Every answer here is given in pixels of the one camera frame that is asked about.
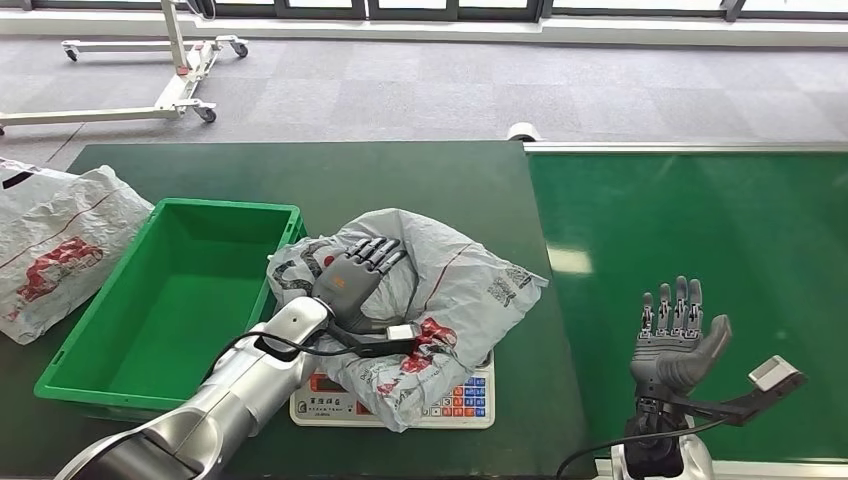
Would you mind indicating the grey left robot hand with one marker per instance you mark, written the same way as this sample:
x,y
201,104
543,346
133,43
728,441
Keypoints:
x,y
348,285

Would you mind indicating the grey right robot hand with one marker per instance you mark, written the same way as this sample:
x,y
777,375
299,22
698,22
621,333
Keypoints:
x,y
669,361

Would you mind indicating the grey plastic mailer package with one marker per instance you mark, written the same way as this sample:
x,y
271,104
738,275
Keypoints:
x,y
457,285

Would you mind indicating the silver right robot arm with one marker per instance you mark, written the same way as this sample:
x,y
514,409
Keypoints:
x,y
652,450

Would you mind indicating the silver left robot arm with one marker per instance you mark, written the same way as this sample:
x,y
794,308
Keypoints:
x,y
232,404

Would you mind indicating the white conveyor end roller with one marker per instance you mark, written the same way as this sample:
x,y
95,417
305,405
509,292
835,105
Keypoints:
x,y
523,132

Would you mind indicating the white red-print plastic package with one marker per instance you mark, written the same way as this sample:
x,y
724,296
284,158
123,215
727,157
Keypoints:
x,y
60,245

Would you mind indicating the white electronic weighing scale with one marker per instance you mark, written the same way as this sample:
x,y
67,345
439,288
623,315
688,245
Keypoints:
x,y
470,401

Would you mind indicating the green plastic crate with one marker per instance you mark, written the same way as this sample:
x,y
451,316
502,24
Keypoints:
x,y
172,324

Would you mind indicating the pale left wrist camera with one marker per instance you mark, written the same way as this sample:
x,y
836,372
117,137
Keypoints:
x,y
401,331

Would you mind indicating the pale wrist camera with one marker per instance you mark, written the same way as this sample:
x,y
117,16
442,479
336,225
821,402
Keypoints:
x,y
772,374
401,331

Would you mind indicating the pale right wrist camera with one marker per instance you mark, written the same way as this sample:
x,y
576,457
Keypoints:
x,y
772,374

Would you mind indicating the aluminium conveyor side rail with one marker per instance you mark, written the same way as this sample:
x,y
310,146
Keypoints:
x,y
782,470
682,147

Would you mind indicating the white wheeled metal frame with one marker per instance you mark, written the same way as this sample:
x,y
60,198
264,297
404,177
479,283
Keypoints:
x,y
182,79

